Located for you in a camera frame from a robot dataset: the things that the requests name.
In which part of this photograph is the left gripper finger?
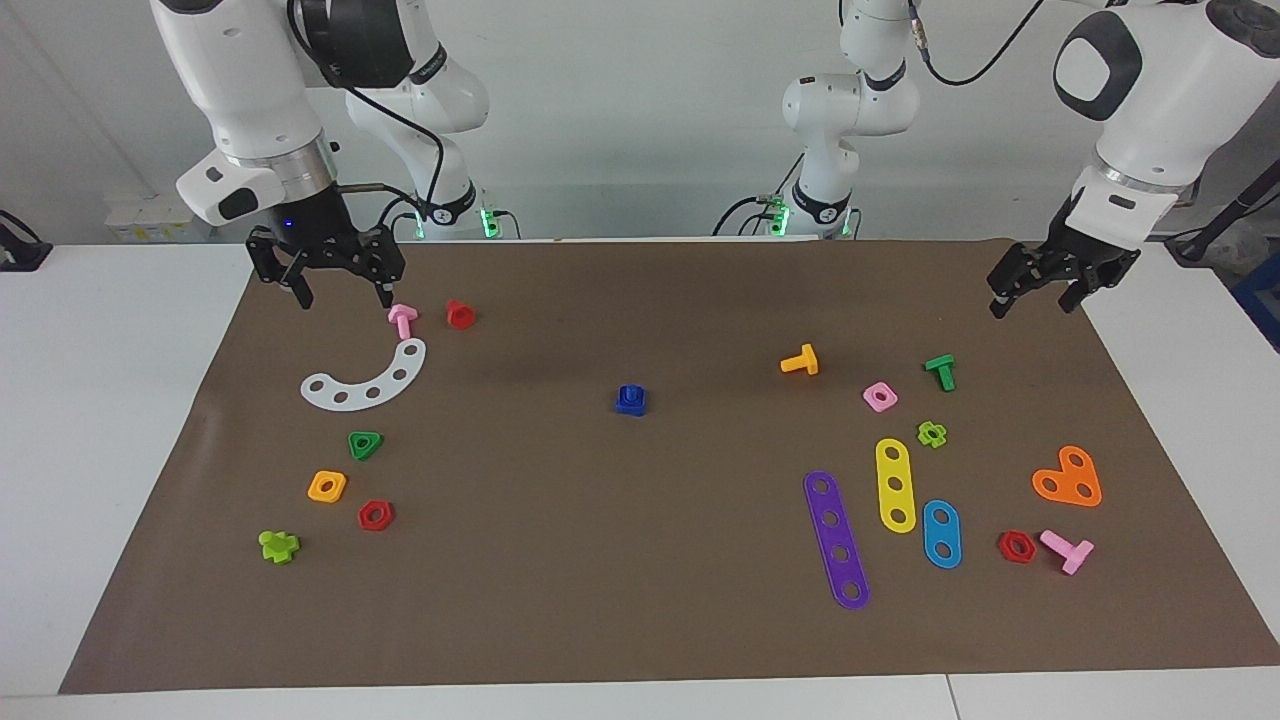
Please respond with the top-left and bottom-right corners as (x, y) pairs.
(988, 245), (1046, 319)
(1060, 270), (1106, 313)

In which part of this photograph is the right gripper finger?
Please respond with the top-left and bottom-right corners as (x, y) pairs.
(248, 228), (313, 309)
(345, 228), (406, 309)

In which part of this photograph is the white curved perforated plate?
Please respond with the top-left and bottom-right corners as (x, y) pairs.
(300, 338), (428, 412)

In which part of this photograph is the white box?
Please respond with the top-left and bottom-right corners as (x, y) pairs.
(105, 193), (196, 244)

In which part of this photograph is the black pole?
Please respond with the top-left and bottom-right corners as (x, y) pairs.
(1165, 160), (1280, 266)

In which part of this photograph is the blue crate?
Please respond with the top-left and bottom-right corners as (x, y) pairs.
(1232, 255), (1280, 351)

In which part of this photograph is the orange heart-shaped plate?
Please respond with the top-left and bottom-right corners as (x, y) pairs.
(1031, 445), (1103, 508)

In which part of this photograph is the yellow three-hole plate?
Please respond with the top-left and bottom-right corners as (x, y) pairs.
(875, 438), (917, 535)

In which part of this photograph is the blue two-hole plate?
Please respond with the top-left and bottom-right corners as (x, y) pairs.
(922, 499), (963, 570)

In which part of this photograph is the purple four-hole plate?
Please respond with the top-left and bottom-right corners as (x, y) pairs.
(803, 470), (871, 611)

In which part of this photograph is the brown table mat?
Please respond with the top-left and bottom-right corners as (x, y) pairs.
(58, 238), (1280, 695)

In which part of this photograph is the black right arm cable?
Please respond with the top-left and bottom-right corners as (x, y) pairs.
(288, 0), (446, 226)

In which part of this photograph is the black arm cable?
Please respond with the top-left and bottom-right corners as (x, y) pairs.
(908, 0), (1046, 87)
(288, 0), (446, 226)

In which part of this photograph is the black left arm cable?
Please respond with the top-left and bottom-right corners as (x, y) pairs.
(908, 0), (1046, 87)

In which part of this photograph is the black device with cable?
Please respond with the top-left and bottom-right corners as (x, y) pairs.
(0, 210), (53, 273)

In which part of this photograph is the black base cable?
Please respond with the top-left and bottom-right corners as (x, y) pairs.
(713, 193), (801, 238)

